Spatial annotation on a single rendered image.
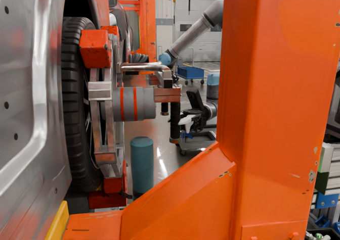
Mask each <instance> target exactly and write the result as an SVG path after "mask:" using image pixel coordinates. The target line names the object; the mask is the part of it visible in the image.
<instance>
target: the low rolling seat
mask: <svg viewBox="0 0 340 240"><path fill-rule="evenodd" d="M180 130H181V126H180ZM216 130H217V119H216V118H212V119H210V120H209V121H207V122H206V126H205V127H203V130H202V131H201V132H199V133H197V134H195V131H193V130H190V131H189V133H186V131H184V130H181V131H180V136H181V142H180V143H176V144H175V145H176V146H178V147H179V146H180V147H181V150H180V155H181V156H186V154H187V150H188V149H202V148H208V147H209V146H210V145H212V144H213V143H214V142H216V135H215V134H214V133H213V132H212V131H216Z"/></svg>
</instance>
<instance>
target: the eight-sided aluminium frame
mask: <svg viewBox="0 0 340 240"><path fill-rule="evenodd" d="M109 37H110V46H111V49H112V52H111V61H112V62H111V68H105V76H104V81H99V68H91V71H90V81H89V82H88V87H89V101H90V107H91V118H92V128H93V139H94V157H95V161H96V165H98V166H99V168H100V170H101V171H102V173H103V175H104V178H106V179H110V178H121V176H122V165H123V157H124V148H125V147H124V122H120V141H119V143H115V132H116V122H114V116H113V84H112V70H113V49H114V46H115V45H118V56H119V62H120V54H119V42H118V36H117V35H114V34H113V33H109ZM116 75H117V79H118V87H122V71H121V72H120V73H118V74H116ZM99 102H105V111H106V124H107V137H108V145H102V135H101V123H100V112H99Z"/></svg>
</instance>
